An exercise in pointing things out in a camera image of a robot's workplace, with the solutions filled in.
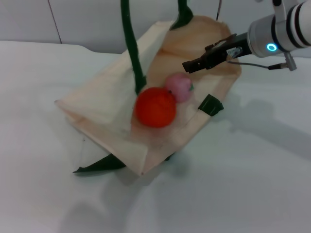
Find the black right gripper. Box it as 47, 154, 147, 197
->
182, 33, 254, 73

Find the pink peach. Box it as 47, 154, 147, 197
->
165, 72, 195, 103

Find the orange fruit with stem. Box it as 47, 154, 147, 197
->
135, 87, 177, 129

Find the cream handbag with green handles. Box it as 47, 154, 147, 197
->
54, 0, 242, 177

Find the right arm cable with plug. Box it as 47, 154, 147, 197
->
226, 51, 297, 71

